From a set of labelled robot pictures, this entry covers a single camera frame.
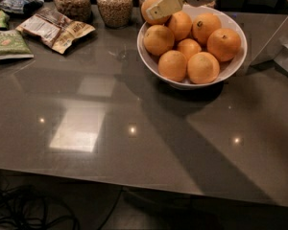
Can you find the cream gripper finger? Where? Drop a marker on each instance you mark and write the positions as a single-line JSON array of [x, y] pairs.
[[163, 8]]

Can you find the white ceramic bowl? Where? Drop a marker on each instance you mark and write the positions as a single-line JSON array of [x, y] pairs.
[[227, 68]]

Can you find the small centre orange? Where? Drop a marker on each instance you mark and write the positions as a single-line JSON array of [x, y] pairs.
[[189, 47]]

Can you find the back right orange with stem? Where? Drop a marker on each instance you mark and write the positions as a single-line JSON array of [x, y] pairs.
[[204, 25]]

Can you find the glass jar of nuts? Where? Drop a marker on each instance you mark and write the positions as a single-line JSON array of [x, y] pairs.
[[115, 13], [79, 10]]

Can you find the left glass jar of nuts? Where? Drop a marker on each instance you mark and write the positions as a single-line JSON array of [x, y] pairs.
[[79, 10]]

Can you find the brown white snack bag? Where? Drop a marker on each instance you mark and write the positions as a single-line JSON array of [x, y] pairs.
[[54, 29]]

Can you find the blue snack packet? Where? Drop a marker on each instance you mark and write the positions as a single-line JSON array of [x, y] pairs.
[[22, 7]]

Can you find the green snack packet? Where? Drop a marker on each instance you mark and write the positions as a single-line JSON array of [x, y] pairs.
[[12, 45]]

